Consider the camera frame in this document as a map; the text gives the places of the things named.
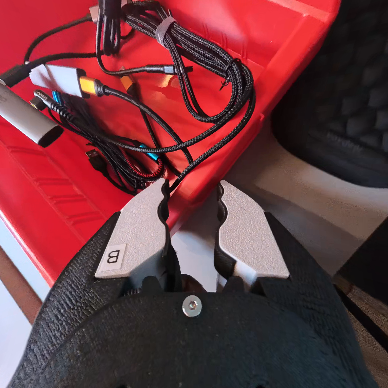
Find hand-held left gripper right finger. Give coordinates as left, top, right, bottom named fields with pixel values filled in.
left=214, top=180, right=290, bottom=292

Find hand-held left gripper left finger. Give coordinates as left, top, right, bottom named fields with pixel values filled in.
left=95, top=178, right=183, bottom=292

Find red plastic bin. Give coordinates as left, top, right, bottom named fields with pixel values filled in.
left=0, top=0, right=343, bottom=287

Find black braided cable orange plugs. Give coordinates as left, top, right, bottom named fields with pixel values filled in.
left=79, top=9, right=257, bottom=198

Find black smooth usb-c cable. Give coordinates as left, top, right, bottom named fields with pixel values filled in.
left=96, top=0, right=134, bottom=57

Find large grey usb hub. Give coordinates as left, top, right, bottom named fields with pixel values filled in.
left=0, top=85, right=64, bottom=148

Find red black braided cable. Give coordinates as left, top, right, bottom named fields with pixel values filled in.
left=115, top=145, right=166, bottom=184

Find black cable blue plugs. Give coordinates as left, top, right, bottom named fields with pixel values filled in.
left=48, top=90, right=161, bottom=194

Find black usb-a plug cable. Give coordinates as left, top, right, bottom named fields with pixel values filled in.
left=86, top=149, right=107, bottom=174

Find black cable spring strain relief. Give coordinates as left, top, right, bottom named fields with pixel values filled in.
left=30, top=89, right=74, bottom=122

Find black cable grey plug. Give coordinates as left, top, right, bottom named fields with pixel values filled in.
left=96, top=45, right=194, bottom=76

